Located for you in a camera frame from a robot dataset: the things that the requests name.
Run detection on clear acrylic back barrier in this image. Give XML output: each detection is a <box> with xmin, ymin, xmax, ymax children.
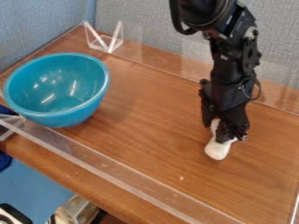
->
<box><xmin>83</xmin><ymin>20</ymin><xmax>299</xmax><ymax>116</ymax></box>

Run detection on clear acrylic corner bracket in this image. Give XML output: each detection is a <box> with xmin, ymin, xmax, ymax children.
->
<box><xmin>83</xmin><ymin>21</ymin><xmax>125</xmax><ymax>53</ymax></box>

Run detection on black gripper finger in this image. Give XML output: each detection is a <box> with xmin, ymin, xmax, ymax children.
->
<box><xmin>217</xmin><ymin>103</ymin><xmax>250</xmax><ymax>144</ymax></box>
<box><xmin>201</xmin><ymin>97</ymin><xmax>218</xmax><ymax>127</ymax></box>

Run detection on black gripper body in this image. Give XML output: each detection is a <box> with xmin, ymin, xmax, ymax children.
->
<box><xmin>199</xmin><ymin>53</ymin><xmax>261</xmax><ymax>110</ymax></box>

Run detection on clear acrylic barrier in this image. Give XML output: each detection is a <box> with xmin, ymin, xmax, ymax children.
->
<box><xmin>0</xmin><ymin>115</ymin><xmax>243</xmax><ymax>224</ymax></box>
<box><xmin>83</xmin><ymin>20</ymin><xmax>299</xmax><ymax>116</ymax></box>

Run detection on brown and white toy mushroom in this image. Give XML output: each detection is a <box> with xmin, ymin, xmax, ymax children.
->
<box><xmin>205</xmin><ymin>119</ymin><xmax>238</xmax><ymax>161</ymax></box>

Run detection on blue plastic bowl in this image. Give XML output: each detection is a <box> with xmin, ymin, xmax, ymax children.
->
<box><xmin>3</xmin><ymin>52</ymin><xmax>110</xmax><ymax>128</ymax></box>

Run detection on dark blue object at edge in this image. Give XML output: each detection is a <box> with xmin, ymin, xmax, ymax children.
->
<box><xmin>0</xmin><ymin>104</ymin><xmax>19</xmax><ymax>173</ymax></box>

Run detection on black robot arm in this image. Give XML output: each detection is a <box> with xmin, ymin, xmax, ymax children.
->
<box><xmin>169</xmin><ymin>0</ymin><xmax>262</xmax><ymax>144</ymax></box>

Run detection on grey metal table leg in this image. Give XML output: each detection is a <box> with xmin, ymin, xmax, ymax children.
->
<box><xmin>47</xmin><ymin>195</ymin><xmax>99</xmax><ymax>224</ymax></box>

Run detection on clear acrylic front barrier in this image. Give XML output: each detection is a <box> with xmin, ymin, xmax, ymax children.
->
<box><xmin>0</xmin><ymin>115</ymin><xmax>243</xmax><ymax>224</ymax></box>

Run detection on black and white floor object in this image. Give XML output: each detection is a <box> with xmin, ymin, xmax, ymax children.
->
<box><xmin>0</xmin><ymin>203</ymin><xmax>34</xmax><ymax>224</ymax></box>

